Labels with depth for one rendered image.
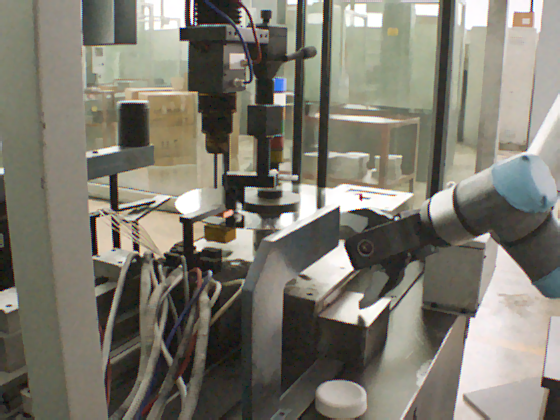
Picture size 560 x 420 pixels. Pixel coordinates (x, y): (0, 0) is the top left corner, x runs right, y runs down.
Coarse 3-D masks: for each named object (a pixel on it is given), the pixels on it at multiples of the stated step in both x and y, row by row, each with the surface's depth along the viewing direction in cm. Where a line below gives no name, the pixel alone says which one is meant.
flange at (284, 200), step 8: (248, 192) 103; (256, 192) 103; (264, 192) 98; (272, 192) 98; (280, 192) 99; (288, 192) 104; (248, 200) 97; (256, 200) 97; (264, 200) 97; (272, 200) 97; (280, 200) 98; (288, 200) 98; (296, 200) 98; (256, 208) 96; (264, 208) 95; (272, 208) 95; (280, 208) 96; (288, 208) 96
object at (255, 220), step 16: (192, 192) 106; (208, 192) 107; (224, 192) 107; (304, 192) 109; (320, 192) 109; (336, 192) 109; (192, 208) 95; (304, 208) 97; (320, 208) 97; (352, 208) 98; (224, 224) 86; (240, 224) 87; (256, 224) 87; (272, 224) 87; (288, 224) 87
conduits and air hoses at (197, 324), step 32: (128, 256) 79; (160, 288) 71; (160, 320) 68; (192, 320) 68; (192, 352) 65; (160, 384) 63; (192, 384) 60; (128, 416) 58; (160, 416) 61; (192, 416) 58
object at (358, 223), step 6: (342, 216) 86; (348, 216) 85; (354, 216) 84; (360, 216) 84; (342, 222) 86; (348, 222) 85; (354, 222) 85; (360, 222) 84; (366, 222) 83; (354, 228) 85; (360, 228) 84; (366, 228) 84
